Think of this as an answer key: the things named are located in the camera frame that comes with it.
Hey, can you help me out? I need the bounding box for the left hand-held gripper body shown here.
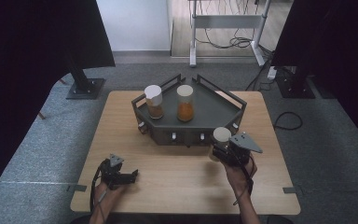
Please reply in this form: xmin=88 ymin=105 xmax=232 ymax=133
xmin=100 ymin=153 xmax=129 ymax=190

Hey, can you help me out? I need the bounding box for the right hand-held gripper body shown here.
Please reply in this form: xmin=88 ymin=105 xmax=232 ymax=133
xmin=222 ymin=132 xmax=264 ymax=167

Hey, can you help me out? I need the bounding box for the glass jar pale brown spice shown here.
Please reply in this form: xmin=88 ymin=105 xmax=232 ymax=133
xmin=209 ymin=126 xmax=232 ymax=162

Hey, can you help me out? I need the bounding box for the black corner rack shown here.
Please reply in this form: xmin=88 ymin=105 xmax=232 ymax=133
xmin=131 ymin=73 xmax=248 ymax=147

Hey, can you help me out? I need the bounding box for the glass jar orange spice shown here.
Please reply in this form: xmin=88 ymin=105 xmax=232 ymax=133
xmin=175 ymin=84 xmax=196 ymax=123

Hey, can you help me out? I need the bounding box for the person's left hand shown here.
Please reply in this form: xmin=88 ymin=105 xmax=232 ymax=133
xmin=93 ymin=181 xmax=127 ymax=206

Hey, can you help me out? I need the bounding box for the person's right hand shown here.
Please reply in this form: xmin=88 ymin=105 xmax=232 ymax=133
xmin=224 ymin=154 xmax=258 ymax=195

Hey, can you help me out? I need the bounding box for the grey tape piece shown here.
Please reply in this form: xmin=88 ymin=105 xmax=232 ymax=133
xmin=282 ymin=186 xmax=304 ymax=195
xmin=66 ymin=184 xmax=88 ymax=192

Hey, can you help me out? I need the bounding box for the person's dark clothing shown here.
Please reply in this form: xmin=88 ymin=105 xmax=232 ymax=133
xmin=70 ymin=213 xmax=295 ymax=224

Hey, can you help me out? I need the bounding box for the white power strip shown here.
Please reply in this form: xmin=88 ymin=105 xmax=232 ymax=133
xmin=267 ymin=65 xmax=278 ymax=80

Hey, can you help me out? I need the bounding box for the glass jar dark brown spice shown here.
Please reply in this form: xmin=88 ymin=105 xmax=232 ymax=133
xmin=144 ymin=84 xmax=165 ymax=120

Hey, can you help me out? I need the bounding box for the black curtain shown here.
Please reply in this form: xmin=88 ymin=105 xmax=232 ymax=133
xmin=271 ymin=0 xmax=358 ymax=154
xmin=0 ymin=0 xmax=117 ymax=206

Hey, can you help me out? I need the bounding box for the left hand-held gripper cable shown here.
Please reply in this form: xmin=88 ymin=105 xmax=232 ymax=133
xmin=89 ymin=161 xmax=108 ymax=217

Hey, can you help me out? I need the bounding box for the hand-held gripper cable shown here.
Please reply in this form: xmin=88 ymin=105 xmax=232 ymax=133
xmin=89 ymin=161 xmax=108 ymax=217
xmin=232 ymin=155 xmax=256 ymax=207

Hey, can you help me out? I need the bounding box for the right hand-held gripper cable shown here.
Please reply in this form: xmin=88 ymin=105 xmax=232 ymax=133
xmin=232 ymin=155 xmax=256 ymax=207

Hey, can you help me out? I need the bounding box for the black looped floor cable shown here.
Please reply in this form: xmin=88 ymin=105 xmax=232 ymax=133
xmin=273 ymin=111 xmax=304 ymax=132

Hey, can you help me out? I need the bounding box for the black stand with base plate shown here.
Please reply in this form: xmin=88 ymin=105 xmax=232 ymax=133
xmin=276 ymin=65 xmax=317 ymax=100
xmin=64 ymin=54 xmax=106 ymax=101

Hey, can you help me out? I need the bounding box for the bundle of black cables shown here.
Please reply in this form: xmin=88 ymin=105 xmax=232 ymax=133
xmin=195 ymin=0 xmax=276 ymax=50

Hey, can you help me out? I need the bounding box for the white desk frame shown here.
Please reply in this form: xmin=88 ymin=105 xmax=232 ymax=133
xmin=187 ymin=0 xmax=274 ymax=68

